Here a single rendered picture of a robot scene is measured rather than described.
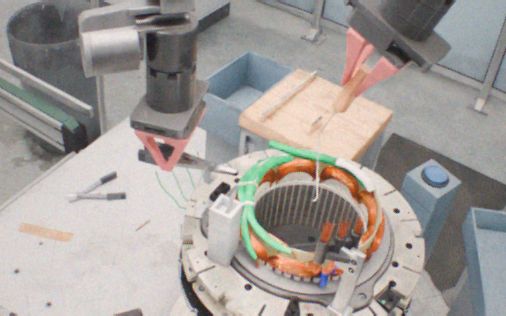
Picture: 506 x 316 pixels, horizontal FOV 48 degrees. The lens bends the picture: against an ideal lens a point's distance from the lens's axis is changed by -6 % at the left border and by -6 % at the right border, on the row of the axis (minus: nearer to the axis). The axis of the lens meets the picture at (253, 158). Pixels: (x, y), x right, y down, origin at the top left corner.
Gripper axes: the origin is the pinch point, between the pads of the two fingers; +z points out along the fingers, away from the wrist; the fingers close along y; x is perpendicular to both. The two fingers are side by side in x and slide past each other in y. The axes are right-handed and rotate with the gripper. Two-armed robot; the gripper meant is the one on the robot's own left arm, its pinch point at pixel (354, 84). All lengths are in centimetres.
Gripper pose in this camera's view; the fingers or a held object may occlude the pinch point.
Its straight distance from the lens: 62.5
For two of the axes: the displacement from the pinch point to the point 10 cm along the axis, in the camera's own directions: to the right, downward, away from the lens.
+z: -4.1, 6.0, 6.8
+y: 7.0, 6.9, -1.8
